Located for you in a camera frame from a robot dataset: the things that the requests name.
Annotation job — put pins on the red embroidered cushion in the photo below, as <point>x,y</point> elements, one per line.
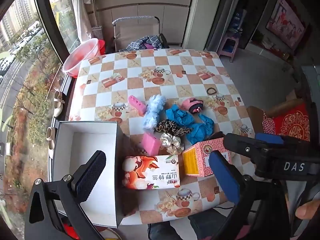
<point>292,123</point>

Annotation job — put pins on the white cardboard box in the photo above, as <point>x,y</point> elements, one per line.
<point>100,142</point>

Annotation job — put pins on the purple cloth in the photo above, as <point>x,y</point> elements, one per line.
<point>149,46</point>

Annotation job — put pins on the red checkered cloth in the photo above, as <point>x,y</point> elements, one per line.
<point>268,125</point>

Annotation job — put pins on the white cabinet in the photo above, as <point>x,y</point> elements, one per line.
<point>150,7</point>

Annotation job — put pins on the checkered printed tablecloth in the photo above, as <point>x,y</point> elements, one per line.
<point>140,80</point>

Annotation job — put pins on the dark plaid cloth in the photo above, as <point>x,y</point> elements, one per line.
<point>145,42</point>

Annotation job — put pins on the person's right hand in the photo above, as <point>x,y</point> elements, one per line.
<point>308,210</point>

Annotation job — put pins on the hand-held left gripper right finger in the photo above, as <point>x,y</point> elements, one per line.
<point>225,180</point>

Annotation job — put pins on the wall poster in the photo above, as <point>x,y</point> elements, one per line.
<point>285,23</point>

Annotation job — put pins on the pink hair clip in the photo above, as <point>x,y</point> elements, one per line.
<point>137,105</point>

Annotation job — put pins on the brown wooden chair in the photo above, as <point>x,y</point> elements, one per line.
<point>255,115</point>

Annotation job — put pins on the orange floral tissue pack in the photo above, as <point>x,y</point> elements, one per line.
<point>150,172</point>

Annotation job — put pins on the pink and black knit hat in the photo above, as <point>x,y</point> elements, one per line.
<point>192,105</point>

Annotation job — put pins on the red plastic basin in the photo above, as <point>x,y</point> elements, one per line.
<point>101,47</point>

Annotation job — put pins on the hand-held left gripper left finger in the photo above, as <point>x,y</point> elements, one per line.
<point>90,177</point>

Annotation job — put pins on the blue cloth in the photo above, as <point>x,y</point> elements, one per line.
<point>200,130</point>
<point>178,116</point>

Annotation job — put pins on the leopard print scrunchie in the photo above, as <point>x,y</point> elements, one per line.
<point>170,126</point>

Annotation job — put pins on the pink box with yellow side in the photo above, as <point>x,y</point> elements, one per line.
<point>191,161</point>

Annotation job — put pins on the light blue fluffy scrunchie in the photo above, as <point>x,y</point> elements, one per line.
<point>153,112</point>

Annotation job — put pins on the purple plastic stool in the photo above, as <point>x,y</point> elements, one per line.
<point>228,43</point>

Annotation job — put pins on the metal folding chair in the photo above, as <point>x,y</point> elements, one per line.
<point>135,33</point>

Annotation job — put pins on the cream polka dot scrunchie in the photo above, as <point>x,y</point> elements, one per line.
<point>171,142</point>

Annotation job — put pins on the red plastic stool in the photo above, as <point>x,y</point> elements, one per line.
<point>70,231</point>

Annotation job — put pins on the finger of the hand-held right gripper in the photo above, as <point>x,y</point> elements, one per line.
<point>240,146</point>
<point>268,138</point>

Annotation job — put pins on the white curtain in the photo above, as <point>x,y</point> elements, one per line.
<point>80,12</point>

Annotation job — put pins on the pink plastic basin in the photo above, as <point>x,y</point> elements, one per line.
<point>80,57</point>

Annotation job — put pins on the square pink sponge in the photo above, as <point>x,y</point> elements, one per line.
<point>151,143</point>

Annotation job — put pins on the white shoe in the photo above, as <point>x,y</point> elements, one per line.
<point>51,142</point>
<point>58,105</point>

